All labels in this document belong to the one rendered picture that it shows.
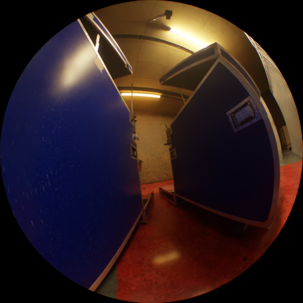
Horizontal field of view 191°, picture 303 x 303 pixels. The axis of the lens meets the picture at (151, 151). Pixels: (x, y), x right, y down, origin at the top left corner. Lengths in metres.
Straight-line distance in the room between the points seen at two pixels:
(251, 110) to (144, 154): 3.45
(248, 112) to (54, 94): 0.59
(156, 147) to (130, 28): 4.13
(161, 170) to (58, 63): 3.71
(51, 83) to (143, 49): 2.67
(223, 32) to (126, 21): 2.37
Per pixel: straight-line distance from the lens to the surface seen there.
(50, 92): 0.23
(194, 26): 3.05
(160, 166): 3.67
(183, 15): 2.97
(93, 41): 0.78
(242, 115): 0.46
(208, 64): 0.80
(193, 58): 0.81
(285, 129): 5.03
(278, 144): 3.20
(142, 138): 3.73
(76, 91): 0.29
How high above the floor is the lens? 0.49
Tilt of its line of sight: 12 degrees up
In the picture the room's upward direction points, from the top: 7 degrees counter-clockwise
